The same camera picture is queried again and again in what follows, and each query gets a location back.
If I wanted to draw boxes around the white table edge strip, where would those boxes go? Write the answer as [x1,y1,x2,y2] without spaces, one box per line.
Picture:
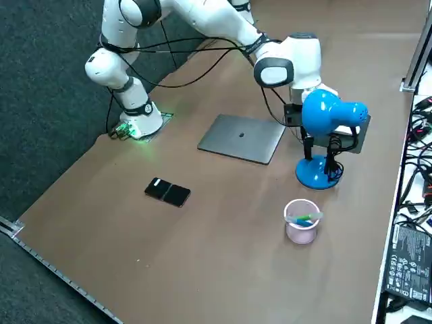
[370,90,418,324]

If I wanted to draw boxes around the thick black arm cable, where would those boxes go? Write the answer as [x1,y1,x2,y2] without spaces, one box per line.
[124,20,237,89]

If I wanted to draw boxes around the tangled black cables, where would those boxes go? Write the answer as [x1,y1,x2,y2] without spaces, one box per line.
[401,96,432,222]

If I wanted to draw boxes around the green marker pen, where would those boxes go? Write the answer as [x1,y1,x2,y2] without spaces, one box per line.
[296,212,324,222]

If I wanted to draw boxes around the black labelled power adapter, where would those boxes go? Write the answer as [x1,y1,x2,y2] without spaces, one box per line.
[383,221,432,301]

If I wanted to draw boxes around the blue gooseneck desk lamp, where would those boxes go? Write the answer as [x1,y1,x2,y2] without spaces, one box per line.
[295,90,371,190]

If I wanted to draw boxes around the blue pen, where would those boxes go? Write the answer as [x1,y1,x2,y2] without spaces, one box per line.
[286,217,315,227]

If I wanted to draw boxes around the black bundled lamp cord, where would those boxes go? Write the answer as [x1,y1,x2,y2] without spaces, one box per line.
[323,125,359,180]

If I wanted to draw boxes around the aluminium table edge rail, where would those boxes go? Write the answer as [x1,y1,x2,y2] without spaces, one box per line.
[0,215,124,324]

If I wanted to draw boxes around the aluminium camera post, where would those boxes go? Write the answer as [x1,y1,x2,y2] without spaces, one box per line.
[399,13,432,93]

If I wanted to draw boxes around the grey laptop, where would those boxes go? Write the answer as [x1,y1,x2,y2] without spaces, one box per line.
[196,113,288,166]

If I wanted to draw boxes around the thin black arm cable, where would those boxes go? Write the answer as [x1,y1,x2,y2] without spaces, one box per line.
[97,33,304,142]

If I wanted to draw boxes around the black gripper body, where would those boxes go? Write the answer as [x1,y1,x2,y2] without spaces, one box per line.
[283,102,304,128]

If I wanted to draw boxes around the black mouse pad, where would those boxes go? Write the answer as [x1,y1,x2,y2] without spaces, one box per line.
[312,113,373,155]

